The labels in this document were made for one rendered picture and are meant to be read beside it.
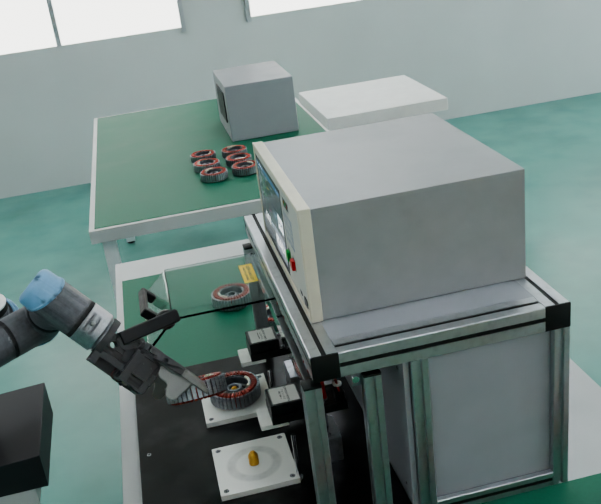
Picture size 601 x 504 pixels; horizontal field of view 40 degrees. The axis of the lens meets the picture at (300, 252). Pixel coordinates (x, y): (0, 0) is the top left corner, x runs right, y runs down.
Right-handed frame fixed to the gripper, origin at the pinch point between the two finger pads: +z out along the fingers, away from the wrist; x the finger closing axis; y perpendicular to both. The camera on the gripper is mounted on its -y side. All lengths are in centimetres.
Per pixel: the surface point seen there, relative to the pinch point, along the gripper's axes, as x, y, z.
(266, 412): -2.0, -3.9, 14.0
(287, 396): 2.9, -7.8, 14.3
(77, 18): -401, -218, -122
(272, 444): -9.1, -0.7, 20.9
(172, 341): -64, -16, 2
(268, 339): -16.4, -19.3, 10.4
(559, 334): 38, -36, 37
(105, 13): -396, -232, -110
